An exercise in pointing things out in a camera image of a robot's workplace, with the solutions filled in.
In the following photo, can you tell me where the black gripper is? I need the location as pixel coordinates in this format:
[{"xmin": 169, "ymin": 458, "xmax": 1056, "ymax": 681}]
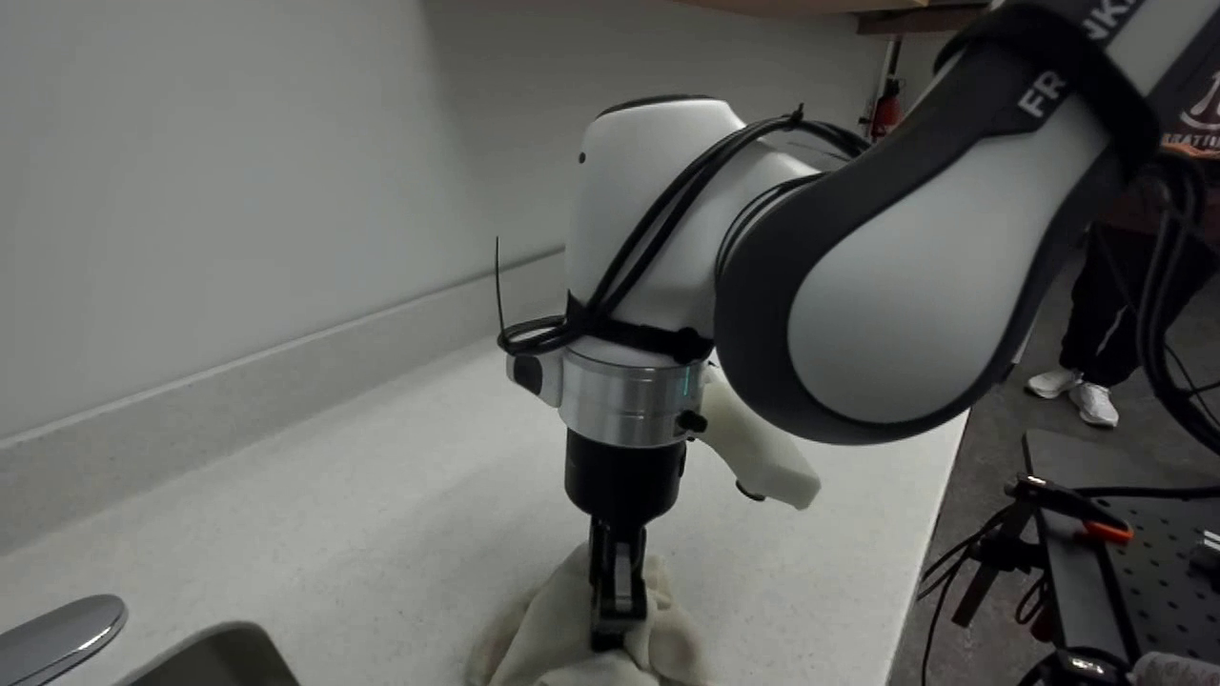
[{"xmin": 560, "ymin": 429, "xmax": 695, "ymax": 655}]

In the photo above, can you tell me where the cream wiping cloth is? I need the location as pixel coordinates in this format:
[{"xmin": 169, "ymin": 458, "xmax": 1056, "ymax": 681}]
[{"xmin": 466, "ymin": 539, "xmax": 715, "ymax": 686}]

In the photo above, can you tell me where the steel sink basin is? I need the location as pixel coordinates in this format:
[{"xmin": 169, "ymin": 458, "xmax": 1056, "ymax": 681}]
[{"xmin": 119, "ymin": 618, "xmax": 303, "ymax": 686}]

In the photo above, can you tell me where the black perforated breadboard table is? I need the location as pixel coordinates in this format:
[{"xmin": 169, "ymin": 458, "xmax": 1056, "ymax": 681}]
[{"xmin": 1016, "ymin": 429, "xmax": 1220, "ymax": 680}]

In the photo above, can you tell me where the person in maroon shirt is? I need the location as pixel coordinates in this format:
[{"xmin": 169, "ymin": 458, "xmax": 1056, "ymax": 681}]
[{"xmin": 1021, "ymin": 51, "xmax": 1220, "ymax": 436}]

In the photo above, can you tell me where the chrome faucet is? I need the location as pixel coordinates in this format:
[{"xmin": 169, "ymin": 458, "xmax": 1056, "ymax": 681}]
[{"xmin": 0, "ymin": 594, "xmax": 133, "ymax": 686}]

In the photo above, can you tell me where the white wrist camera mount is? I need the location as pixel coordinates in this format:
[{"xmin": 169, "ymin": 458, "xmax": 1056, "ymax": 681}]
[{"xmin": 695, "ymin": 366, "xmax": 826, "ymax": 514}]

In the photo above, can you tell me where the thick black camera cable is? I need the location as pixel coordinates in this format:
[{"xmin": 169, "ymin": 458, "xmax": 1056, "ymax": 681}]
[{"xmin": 490, "ymin": 102, "xmax": 884, "ymax": 366}]

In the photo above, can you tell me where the black tripod with red handle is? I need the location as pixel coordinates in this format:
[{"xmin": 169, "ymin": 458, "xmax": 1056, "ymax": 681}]
[{"xmin": 915, "ymin": 470, "xmax": 1143, "ymax": 633}]

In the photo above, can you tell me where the thin black cable loop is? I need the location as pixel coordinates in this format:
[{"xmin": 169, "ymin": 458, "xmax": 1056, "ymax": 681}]
[{"xmin": 1131, "ymin": 162, "xmax": 1220, "ymax": 458}]

